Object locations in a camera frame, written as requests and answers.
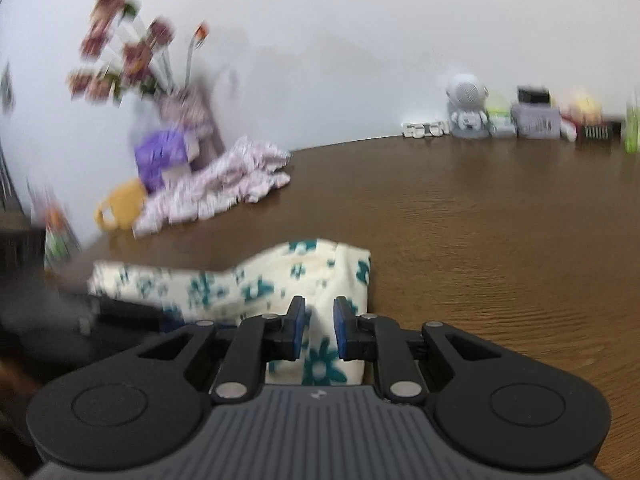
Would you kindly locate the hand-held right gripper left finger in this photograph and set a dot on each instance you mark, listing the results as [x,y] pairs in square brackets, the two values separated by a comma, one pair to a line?
[297,330]

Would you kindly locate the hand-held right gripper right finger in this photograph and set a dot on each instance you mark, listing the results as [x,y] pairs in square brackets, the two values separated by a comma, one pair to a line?
[341,330]

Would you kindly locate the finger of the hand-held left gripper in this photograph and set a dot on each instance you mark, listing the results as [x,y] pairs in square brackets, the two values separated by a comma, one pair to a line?
[130,315]

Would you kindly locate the cream green floral dress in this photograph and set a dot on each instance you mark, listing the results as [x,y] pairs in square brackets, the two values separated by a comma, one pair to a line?
[300,270]

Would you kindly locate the yellow mug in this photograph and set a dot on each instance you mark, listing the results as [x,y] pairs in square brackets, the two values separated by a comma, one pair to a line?
[125,205]

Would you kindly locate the purple tissue pack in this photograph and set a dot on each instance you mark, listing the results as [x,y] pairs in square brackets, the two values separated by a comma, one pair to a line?
[160,150]
[155,180]

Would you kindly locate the pink floral garment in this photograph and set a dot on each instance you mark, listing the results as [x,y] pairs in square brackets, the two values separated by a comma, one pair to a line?
[215,185]

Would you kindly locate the pink fuzzy vase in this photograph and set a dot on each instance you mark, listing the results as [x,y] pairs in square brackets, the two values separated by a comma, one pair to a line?
[190,110]

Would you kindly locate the dried rose bouquet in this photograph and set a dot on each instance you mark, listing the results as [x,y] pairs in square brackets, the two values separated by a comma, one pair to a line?
[135,55]

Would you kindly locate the green white small packs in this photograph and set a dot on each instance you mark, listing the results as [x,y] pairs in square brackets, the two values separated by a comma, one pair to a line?
[500,117]

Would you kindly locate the white astronaut speaker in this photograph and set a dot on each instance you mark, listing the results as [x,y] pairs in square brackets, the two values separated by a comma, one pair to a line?
[467,92]

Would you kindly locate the grey tin box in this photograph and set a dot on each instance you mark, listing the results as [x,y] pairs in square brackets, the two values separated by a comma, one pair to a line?
[535,120]

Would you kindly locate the black charger adapter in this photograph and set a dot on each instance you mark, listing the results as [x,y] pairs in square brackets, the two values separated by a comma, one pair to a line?
[532,95]

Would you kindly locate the black labelled box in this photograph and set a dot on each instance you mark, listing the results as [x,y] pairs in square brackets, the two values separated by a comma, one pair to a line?
[597,132]

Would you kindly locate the green liquid bottle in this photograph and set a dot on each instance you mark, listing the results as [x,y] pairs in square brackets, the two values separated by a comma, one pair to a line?
[632,132]

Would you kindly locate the wall picture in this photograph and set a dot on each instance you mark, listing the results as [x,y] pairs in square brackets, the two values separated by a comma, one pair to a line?
[6,90]

